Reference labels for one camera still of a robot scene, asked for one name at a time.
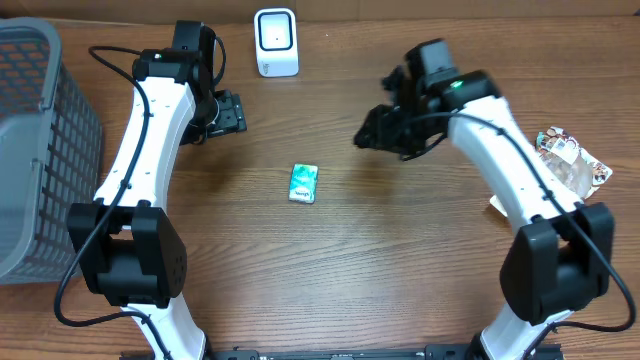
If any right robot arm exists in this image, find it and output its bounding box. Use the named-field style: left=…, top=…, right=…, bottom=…
left=354, top=39, right=615, bottom=359

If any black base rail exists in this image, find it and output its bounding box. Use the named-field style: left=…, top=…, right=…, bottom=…
left=119, top=343, right=566, bottom=360

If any green tissue pack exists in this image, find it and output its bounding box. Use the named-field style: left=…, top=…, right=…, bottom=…
left=288, top=164, right=319, bottom=204

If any white barcode scanner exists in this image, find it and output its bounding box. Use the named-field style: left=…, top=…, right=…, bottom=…
left=253, top=7, right=299, bottom=78

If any grey plastic mesh basket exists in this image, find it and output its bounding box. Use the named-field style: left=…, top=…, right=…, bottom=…
left=1, top=17, right=104, bottom=285

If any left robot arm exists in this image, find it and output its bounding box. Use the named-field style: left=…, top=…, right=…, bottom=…
left=54, top=21, right=247, bottom=359

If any beige clear pouch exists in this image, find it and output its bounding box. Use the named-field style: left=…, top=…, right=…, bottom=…
left=471, top=121, right=612, bottom=227

